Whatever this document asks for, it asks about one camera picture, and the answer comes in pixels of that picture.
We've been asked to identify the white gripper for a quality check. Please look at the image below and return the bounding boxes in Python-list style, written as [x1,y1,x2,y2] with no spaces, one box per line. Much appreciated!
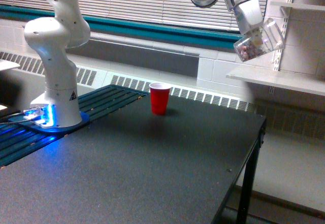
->
[234,0,264,47]

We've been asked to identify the clear plastic cup with candies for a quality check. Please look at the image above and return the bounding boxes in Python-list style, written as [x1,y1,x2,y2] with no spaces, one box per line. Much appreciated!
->
[234,18,285,62]

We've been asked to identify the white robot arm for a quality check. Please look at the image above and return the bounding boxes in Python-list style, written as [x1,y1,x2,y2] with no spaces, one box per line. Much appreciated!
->
[24,0,263,129]

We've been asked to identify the teal window sill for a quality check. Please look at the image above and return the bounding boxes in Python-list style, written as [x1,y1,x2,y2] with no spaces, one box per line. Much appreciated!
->
[0,5,243,52]

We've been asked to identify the white window blinds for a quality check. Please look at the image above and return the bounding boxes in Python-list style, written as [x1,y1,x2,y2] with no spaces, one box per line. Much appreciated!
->
[1,0,267,31]

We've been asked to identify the red plastic cup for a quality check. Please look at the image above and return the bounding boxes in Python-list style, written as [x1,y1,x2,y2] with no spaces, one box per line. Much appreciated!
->
[149,82,171,115]

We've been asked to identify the white radiator vent cover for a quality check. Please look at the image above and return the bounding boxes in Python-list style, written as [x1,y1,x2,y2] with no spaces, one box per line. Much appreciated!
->
[1,50,256,112]

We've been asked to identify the white object at left edge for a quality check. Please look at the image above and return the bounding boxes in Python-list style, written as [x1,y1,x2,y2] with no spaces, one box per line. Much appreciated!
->
[0,59,20,72]

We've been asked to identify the white shelf bracket rail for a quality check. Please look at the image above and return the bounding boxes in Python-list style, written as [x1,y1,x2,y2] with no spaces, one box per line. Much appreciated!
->
[273,0,293,71]

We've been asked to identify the white upper wall shelf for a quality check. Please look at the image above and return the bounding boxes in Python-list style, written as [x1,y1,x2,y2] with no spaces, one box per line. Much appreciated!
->
[270,1,325,12]

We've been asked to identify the white wall shelf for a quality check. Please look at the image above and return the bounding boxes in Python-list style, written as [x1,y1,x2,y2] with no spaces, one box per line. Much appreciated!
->
[270,1,325,12]
[226,66,324,96]

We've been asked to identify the white lower wall shelf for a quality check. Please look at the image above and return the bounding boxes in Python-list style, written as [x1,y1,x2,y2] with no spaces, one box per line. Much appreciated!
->
[226,66,324,96]

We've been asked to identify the black table leg frame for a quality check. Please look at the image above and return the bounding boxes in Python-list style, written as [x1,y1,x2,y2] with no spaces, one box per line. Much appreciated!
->
[207,115,267,223]

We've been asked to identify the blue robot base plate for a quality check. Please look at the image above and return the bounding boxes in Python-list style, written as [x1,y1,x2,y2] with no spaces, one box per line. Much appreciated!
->
[9,112,89,135]

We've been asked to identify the slotted aluminium rail table section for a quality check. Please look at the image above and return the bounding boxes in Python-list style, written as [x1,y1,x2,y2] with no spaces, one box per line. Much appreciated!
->
[1,85,149,167]

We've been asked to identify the black cables at robot base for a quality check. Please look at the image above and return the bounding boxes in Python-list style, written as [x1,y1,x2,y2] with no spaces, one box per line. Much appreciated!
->
[0,109,28,125]

